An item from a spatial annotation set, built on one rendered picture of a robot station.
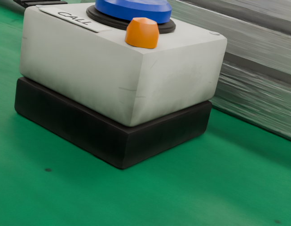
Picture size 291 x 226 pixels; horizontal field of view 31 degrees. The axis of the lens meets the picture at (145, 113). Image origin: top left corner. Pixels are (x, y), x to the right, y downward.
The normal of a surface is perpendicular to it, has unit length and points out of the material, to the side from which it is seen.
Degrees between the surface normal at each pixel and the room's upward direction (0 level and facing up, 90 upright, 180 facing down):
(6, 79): 0
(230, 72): 90
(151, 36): 90
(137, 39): 90
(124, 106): 90
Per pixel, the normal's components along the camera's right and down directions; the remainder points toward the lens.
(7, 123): 0.18, -0.91
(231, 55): -0.60, 0.20
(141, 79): 0.49, 0.41
